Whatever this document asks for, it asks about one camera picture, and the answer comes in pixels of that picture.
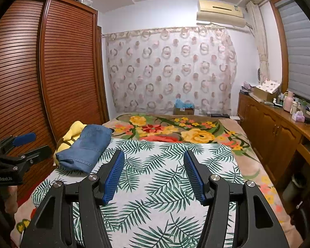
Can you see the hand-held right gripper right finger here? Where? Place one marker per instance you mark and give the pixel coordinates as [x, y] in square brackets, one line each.
[193, 175]

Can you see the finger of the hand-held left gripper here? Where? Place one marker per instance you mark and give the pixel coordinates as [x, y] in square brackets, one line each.
[38, 152]
[23, 138]

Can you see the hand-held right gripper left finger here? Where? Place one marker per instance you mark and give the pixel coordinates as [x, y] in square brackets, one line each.
[113, 178]

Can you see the blue denim pants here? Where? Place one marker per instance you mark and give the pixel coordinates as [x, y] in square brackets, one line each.
[87, 144]

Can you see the person's left forearm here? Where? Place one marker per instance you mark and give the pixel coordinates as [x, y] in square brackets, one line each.
[0, 227]

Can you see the person's left hand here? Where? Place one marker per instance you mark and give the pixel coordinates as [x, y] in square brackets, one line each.
[6, 195]

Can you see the palm leaf printed sheet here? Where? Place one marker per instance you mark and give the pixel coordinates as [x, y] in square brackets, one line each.
[155, 165]

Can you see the floral blanket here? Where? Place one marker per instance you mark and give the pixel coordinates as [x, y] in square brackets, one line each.
[196, 134]

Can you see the cardboard box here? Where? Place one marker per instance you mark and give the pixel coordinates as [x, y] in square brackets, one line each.
[184, 111]

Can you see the wooden louvered wardrobe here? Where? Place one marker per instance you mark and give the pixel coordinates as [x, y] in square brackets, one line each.
[67, 82]

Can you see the wooden sideboard cabinet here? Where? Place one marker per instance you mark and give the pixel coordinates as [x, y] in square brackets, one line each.
[268, 129]

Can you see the grey waste bin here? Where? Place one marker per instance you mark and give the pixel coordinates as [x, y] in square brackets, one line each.
[294, 188]

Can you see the floral gift box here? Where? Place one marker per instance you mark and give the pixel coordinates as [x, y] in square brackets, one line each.
[266, 87]

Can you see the pink thermos bottle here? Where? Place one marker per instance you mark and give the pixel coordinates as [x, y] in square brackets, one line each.
[288, 102]

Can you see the small round mirror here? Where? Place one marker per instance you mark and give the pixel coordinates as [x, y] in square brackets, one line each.
[258, 75]

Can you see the purple tissue pack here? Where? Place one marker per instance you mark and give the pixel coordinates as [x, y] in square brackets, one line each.
[298, 116]

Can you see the white bottle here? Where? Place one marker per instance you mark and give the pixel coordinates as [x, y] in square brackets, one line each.
[294, 107]

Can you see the clear storage box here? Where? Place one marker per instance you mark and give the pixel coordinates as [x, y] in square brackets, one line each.
[82, 1]

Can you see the beige tied curtain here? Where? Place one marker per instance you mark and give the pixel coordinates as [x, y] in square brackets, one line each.
[259, 36]

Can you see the grey window blind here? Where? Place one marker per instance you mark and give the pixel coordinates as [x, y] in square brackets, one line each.
[299, 46]

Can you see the wall air conditioner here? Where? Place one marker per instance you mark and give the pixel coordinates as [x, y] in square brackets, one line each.
[219, 9]

